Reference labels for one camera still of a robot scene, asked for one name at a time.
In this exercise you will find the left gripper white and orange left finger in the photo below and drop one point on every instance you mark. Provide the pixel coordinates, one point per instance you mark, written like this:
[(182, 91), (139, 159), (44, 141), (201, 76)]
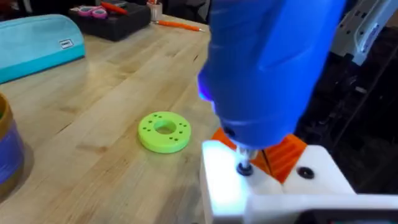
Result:
[(224, 180)]

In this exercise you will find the left gripper white and orange right finger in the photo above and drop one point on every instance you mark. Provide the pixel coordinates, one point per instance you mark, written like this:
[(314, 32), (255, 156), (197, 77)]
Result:
[(320, 180)]

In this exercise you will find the blue electric screwdriver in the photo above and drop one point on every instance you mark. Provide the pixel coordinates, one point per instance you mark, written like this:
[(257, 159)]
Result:
[(267, 62)]

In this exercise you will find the green disc with holes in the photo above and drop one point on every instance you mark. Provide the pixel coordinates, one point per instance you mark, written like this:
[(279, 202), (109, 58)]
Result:
[(155, 141)]

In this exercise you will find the orange pen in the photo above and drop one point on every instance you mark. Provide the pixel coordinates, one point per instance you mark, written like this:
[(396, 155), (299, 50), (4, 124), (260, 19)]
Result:
[(178, 25)]

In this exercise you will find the small white cup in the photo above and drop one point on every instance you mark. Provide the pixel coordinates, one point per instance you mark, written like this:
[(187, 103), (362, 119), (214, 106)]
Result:
[(155, 11)]

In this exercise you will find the black box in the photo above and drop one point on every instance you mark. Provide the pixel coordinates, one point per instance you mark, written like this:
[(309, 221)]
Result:
[(121, 23)]

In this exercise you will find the blue and tan toy tub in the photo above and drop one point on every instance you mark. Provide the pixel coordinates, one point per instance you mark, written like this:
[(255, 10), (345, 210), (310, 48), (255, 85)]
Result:
[(9, 149)]

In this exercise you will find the teal zip bag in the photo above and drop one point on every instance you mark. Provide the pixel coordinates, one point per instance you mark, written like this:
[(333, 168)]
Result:
[(34, 46)]

